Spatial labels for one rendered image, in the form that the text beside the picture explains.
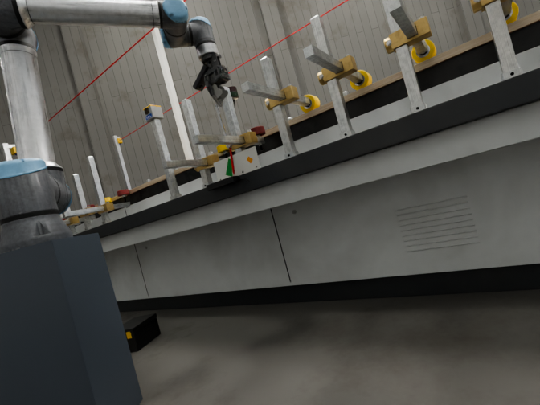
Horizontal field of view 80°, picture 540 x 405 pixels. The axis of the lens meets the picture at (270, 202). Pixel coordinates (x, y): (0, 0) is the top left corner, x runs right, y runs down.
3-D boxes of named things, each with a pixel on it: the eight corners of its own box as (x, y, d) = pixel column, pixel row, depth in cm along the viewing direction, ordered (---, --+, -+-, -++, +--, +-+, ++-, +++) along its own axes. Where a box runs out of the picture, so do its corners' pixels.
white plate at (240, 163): (260, 168, 140) (254, 145, 141) (218, 183, 155) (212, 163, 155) (261, 168, 141) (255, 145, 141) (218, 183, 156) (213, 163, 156)
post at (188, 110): (210, 191, 160) (185, 97, 160) (205, 193, 162) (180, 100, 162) (214, 190, 163) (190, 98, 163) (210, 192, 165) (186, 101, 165)
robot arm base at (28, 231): (47, 241, 91) (38, 207, 91) (-19, 259, 91) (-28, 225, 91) (85, 235, 110) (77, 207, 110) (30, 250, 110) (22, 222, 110)
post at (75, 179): (90, 239, 231) (73, 173, 231) (87, 239, 232) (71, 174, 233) (95, 237, 233) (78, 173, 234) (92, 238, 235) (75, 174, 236)
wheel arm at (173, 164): (168, 169, 137) (165, 159, 137) (163, 171, 139) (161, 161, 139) (234, 164, 173) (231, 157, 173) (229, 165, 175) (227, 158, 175)
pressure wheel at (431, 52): (422, 34, 120) (406, 54, 124) (439, 47, 117) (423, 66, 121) (424, 38, 125) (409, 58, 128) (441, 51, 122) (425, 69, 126)
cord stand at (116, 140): (140, 225, 379) (115, 134, 379) (135, 227, 384) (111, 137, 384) (145, 223, 385) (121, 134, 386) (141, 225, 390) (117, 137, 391)
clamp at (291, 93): (292, 96, 127) (289, 84, 127) (265, 110, 134) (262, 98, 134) (300, 99, 132) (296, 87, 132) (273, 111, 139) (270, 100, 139)
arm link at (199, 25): (186, 28, 144) (207, 26, 147) (194, 55, 143) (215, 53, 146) (187, 14, 135) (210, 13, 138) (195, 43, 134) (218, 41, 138)
